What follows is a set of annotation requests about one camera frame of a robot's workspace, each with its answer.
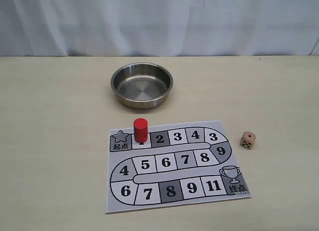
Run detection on red cylinder game piece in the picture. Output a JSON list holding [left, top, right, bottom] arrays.
[[133, 118, 148, 144]]

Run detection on wooden die black dots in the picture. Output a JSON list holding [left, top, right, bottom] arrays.
[[240, 131, 256, 149]]

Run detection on printed paper game board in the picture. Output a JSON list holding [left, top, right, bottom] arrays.
[[105, 121, 251, 214]]

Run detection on round stainless steel bowl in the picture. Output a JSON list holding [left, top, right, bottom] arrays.
[[110, 62, 173, 109]]

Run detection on white backdrop curtain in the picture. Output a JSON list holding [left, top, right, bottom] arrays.
[[0, 0, 319, 56]]

